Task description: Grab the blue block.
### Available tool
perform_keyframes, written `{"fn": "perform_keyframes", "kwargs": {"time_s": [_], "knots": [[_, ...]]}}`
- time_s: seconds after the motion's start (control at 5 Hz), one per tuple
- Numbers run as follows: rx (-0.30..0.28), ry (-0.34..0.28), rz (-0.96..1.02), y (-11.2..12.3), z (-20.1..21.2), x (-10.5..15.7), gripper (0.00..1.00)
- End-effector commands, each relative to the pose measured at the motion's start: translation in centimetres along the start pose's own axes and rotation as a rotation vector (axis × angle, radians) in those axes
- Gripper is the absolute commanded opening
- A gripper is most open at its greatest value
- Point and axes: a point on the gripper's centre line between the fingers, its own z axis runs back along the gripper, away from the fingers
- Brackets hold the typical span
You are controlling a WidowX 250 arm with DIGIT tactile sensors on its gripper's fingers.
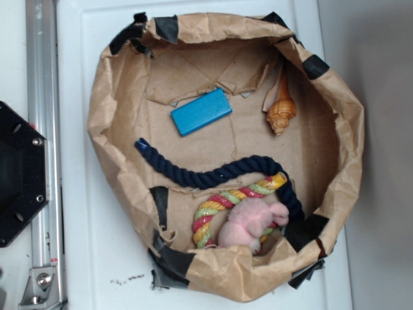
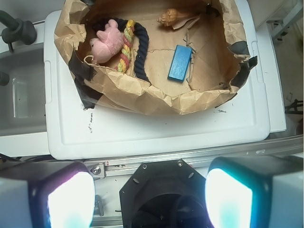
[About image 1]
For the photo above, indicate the metal corner bracket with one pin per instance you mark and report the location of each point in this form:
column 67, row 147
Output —
column 41, row 291

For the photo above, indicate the blue wooden block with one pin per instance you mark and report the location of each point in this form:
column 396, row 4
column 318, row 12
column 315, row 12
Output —
column 201, row 112

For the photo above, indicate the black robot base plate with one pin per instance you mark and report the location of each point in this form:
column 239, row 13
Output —
column 23, row 174

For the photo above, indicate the pink plush toy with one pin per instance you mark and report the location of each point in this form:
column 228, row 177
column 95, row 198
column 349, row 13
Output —
column 247, row 222

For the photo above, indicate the brown paper bag bin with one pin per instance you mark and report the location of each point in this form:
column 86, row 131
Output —
column 156, row 66

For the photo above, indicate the orange spiral seashell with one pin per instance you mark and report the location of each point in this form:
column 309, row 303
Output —
column 283, row 109

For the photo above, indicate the white tray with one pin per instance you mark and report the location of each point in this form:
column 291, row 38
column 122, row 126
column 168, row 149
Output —
column 107, row 265

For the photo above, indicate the aluminium extrusion rail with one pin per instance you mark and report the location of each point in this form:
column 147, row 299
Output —
column 43, row 112

